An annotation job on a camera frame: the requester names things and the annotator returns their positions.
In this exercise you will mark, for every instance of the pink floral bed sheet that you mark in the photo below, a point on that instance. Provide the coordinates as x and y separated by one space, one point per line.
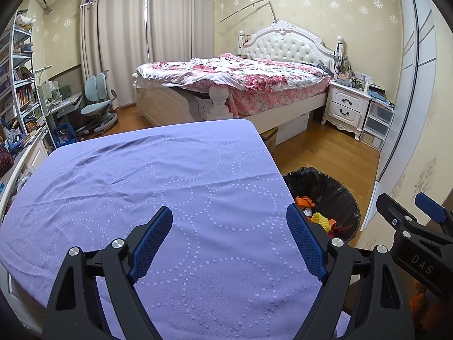
276 95

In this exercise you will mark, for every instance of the clear plastic drawer unit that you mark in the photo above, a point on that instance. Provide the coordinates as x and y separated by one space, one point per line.
377 124

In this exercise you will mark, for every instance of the grey study desk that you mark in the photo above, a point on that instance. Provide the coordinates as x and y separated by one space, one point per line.
65 108

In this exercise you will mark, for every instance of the yellow foam fruit net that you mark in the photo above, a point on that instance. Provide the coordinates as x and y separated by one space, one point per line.
320 218

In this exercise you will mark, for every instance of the white bookshelf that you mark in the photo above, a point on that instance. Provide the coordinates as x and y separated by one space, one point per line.
21 78

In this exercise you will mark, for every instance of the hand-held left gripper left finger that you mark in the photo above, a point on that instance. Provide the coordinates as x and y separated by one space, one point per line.
150 241

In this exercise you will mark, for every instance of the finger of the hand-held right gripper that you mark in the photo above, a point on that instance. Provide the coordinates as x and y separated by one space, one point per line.
391 209
430 208

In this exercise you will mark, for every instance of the white bed with tufted headboard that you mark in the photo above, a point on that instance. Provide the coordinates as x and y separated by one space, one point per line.
286 44

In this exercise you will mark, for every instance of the white floral quilt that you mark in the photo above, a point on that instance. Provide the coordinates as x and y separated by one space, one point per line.
230 69

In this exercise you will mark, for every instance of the white desk lamp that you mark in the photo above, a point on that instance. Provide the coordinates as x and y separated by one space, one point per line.
43 71

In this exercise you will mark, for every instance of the thin metal wall rod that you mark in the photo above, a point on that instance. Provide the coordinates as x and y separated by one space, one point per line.
247 9

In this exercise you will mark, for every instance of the brown cardboard box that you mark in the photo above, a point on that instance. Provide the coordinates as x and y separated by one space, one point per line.
269 138

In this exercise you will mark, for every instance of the dark red patterned bag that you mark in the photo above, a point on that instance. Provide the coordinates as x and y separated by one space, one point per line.
5 159

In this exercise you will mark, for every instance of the beige curtain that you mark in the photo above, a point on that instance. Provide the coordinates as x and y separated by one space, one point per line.
109 42
180 24

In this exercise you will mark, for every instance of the purple dotted tablecloth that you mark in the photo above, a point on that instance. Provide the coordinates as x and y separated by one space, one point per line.
177 184

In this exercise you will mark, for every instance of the white curtain clip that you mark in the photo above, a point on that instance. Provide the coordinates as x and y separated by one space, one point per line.
87 4

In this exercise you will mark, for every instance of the light blue desk chair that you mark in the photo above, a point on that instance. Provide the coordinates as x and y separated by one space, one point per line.
99 102

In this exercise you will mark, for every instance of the stack of blue books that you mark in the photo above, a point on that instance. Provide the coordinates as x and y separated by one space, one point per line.
380 95

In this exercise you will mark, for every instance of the orange plastic bag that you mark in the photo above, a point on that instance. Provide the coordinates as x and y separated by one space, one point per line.
333 224

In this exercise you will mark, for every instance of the white nightstand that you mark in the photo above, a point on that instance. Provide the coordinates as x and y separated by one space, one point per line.
346 108

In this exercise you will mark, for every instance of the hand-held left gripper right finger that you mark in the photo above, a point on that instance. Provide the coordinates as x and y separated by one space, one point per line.
306 241

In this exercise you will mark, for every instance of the pile of nightstand items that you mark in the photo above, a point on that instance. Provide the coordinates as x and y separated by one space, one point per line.
348 67

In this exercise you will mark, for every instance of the patterned sliding wardrobe door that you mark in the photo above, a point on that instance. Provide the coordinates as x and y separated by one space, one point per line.
417 95

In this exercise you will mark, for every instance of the dark cloth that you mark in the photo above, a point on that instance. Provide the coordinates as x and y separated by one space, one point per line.
322 66

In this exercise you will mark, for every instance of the orange paper packet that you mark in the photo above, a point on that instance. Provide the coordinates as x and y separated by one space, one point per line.
305 202

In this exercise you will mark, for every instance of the black lined trash bin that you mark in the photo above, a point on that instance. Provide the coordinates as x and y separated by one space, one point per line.
332 191

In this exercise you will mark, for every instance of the white packet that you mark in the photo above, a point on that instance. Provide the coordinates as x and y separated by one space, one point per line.
306 214

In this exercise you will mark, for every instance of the dark red cloth pouch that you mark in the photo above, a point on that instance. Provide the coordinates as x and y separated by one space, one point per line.
340 231

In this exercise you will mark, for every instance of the white cardboard box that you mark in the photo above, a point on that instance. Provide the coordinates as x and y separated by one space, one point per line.
292 131

